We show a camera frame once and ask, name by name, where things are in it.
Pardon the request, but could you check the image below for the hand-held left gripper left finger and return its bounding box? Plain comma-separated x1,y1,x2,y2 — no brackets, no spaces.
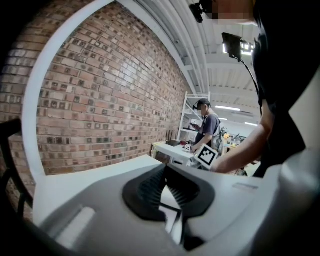
39,164,182,256

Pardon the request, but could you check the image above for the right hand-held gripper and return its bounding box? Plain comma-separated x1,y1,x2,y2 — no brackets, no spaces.
186,143,219,171

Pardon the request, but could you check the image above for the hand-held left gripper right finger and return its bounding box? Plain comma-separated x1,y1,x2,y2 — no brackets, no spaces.
164,164,285,256

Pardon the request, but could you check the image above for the black framed nature picture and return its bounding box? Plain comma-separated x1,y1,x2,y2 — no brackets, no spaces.
158,203,187,247

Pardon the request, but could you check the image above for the person's right forearm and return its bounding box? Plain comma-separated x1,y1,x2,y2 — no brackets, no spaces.
209,121,274,175

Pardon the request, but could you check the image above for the cluttered workbench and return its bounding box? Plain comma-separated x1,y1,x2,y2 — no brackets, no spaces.
216,131,251,154

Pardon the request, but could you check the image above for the white side desk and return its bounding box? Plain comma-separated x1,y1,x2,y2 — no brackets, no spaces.
151,141,200,165

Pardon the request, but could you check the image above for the black router with antennas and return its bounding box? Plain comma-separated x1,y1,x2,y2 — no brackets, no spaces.
164,129,183,148

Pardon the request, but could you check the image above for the white shelf rack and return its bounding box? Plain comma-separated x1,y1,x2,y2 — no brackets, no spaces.
178,90,212,144

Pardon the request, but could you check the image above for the black box device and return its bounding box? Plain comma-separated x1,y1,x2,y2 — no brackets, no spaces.
221,32,244,63

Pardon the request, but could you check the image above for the person's black clothing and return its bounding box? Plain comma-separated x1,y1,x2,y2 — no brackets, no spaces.
251,0,320,179

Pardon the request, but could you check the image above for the thin black cable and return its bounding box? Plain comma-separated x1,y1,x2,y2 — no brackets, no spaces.
238,58,264,117

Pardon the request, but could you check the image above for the black head-worn camera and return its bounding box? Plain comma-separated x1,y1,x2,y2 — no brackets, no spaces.
188,0,214,24

